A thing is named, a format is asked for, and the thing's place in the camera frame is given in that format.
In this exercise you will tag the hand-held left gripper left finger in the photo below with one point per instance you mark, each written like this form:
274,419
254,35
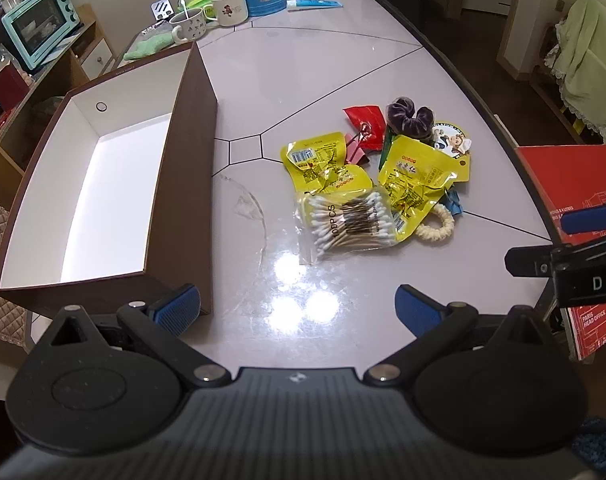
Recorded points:
178,307

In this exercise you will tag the red packet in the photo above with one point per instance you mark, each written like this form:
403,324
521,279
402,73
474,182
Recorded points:
365,117

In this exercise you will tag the green towel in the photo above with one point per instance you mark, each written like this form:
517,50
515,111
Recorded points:
148,46

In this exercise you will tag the bag of cotton swabs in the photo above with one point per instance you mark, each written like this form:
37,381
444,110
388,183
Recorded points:
343,220

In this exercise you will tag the green product card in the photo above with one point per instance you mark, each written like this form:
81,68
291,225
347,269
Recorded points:
387,149

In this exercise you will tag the wooden shelf unit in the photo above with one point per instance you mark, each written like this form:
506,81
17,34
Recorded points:
48,85

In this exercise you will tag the red cardboard box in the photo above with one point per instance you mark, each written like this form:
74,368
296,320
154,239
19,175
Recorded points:
573,175

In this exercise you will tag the small blue clip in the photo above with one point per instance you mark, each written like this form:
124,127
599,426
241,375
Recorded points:
453,202

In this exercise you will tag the green blanket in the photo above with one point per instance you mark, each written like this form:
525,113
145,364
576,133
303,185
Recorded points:
590,60

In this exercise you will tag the blue shaggy rug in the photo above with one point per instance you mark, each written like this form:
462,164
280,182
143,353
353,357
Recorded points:
593,442

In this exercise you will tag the red tin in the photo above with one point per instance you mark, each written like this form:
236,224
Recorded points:
8,87

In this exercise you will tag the mint toaster oven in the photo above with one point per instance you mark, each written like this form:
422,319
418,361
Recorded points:
38,25

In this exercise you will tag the pink binder clip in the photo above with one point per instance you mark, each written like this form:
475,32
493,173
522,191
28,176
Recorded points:
355,154

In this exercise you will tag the quilted brown chair cushion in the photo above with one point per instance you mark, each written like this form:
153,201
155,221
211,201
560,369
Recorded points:
3,270

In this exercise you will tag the yellow snack packet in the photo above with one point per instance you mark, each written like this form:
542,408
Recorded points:
413,170
313,155

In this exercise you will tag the purple velvet scrunchie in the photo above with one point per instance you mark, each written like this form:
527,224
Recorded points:
408,117

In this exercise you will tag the cream scrunchie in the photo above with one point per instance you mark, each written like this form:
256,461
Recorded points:
445,227

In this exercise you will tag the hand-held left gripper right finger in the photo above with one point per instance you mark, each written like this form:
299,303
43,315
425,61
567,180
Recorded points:
415,310

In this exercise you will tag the white cartoon mug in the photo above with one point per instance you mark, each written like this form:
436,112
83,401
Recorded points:
230,7

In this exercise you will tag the brown cardboard box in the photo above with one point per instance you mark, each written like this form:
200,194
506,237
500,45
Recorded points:
193,125

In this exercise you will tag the blue toothpaste tube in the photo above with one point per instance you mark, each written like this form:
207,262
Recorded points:
315,4

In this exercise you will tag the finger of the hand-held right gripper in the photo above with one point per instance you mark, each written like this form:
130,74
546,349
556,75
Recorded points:
590,217
528,261

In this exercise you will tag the white mug with black print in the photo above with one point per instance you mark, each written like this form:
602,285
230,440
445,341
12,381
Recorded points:
190,27

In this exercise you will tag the white spoon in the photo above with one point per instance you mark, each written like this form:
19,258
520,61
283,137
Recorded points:
184,9

